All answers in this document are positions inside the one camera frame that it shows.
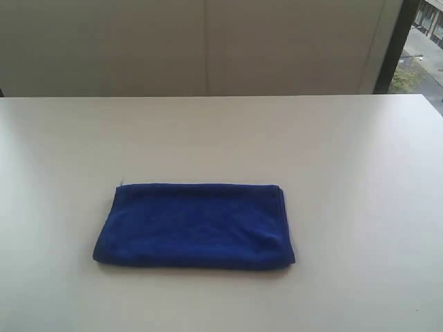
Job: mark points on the blue microfibre cloth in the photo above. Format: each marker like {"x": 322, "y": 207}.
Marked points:
{"x": 206, "y": 225}

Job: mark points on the black window frame post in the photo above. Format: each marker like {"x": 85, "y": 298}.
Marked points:
{"x": 396, "y": 44}

